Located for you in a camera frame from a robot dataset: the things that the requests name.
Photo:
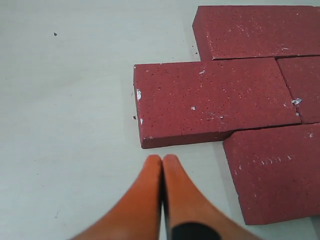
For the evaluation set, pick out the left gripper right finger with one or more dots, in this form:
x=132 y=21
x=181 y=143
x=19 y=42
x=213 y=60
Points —
x=189 y=215

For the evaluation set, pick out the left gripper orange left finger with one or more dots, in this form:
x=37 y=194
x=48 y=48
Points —
x=137 y=215

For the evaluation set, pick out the red brick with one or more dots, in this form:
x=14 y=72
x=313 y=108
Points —
x=256 y=31
x=276 y=172
x=302 y=77
x=206 y=101

